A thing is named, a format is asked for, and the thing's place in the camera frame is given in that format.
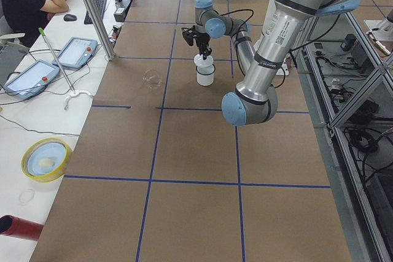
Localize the red cylinder tube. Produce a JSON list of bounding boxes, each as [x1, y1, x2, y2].
[[1, 215, 44, 241]]

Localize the white claw bracket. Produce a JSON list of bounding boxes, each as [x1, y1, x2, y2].
[[64, 90, 93, 110]]

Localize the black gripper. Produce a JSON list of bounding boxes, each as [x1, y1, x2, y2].
[[181, 25, 212, 60]]

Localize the white cup blue rim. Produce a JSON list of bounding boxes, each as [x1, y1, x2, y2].
[[196, 65, 215, 87]]

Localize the black computer mouse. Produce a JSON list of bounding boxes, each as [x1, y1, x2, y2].
[[63, 13, 77, 22]]

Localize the person in black shirt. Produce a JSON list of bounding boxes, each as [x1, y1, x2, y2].
[[2, 0, 69, 47]]

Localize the metal rod green tip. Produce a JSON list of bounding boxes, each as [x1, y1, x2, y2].
[[38, 27, 76, 94]]

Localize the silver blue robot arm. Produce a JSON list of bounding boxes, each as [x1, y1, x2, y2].
[[182, 0, 360, 126]]

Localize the light blue plate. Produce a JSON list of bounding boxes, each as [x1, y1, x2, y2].
[[27, 142, 67, 177]]

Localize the aluminium side frame rail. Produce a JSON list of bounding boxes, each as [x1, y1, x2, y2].
[[294, 13, 392, 261]]

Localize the far teach pendant tablet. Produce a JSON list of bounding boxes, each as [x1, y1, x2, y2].
[[56, 37, 98, 70]]

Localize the black keyboard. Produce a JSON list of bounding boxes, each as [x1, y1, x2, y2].
[[84, 0, 109, 25]]

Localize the teach pendant tablet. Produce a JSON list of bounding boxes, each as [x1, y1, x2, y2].
[[56, 37, 98, 70], [4, 60, 60, 100]]

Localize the aluminium frame post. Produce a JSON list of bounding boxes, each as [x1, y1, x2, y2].
[[83, 0, 115, 61]]

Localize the near teach pendant tablet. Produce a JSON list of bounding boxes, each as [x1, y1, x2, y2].
[[4, 60, 60, 100]]

